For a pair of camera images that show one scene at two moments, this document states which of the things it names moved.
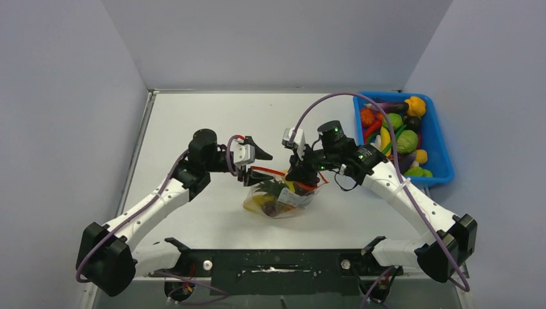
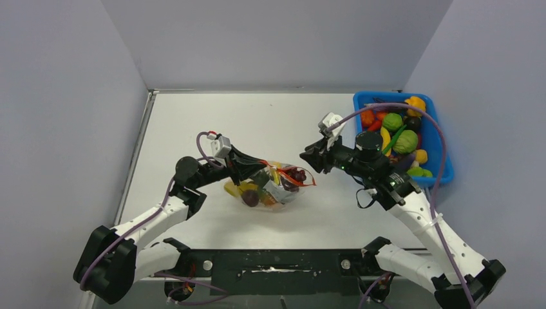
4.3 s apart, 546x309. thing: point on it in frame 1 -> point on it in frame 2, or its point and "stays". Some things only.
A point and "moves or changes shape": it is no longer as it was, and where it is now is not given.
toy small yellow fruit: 422,156 stays
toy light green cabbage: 407,141 stays
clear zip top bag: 279,197 moves or changes shape
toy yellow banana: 385,141 stays
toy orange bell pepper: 416,106 stays
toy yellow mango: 255,203 -> 237,190
